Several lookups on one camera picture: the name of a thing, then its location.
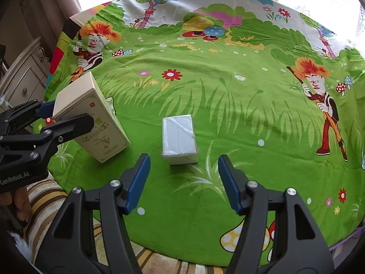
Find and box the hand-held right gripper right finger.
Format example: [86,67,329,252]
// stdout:
[218,154,335,274]

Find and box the striped plush cushion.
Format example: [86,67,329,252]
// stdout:
[21,177,229,274]

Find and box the white shrink-wrapped box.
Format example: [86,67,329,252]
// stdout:
[162,115,199,165]

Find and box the brown pleated curtain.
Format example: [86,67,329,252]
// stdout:
[17,0,83,52]

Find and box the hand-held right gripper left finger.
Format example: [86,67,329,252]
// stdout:
[34,153,151,274]

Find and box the green cartoon printed blanket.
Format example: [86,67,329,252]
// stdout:
[44,0,365,267]

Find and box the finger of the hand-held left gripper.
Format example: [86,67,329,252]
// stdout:
[37,113,95,149]
[0,100,57,138]

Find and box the white fluffy sleeve cuff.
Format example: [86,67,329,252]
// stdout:
[8,232,32,263]

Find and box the tall cream box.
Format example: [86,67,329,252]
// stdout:
[53,71,131,164]

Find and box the cream carved nightstand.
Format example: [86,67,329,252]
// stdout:
[0,36,55,112]

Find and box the person's left hand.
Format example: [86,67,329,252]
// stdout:
[11,185,34,223]

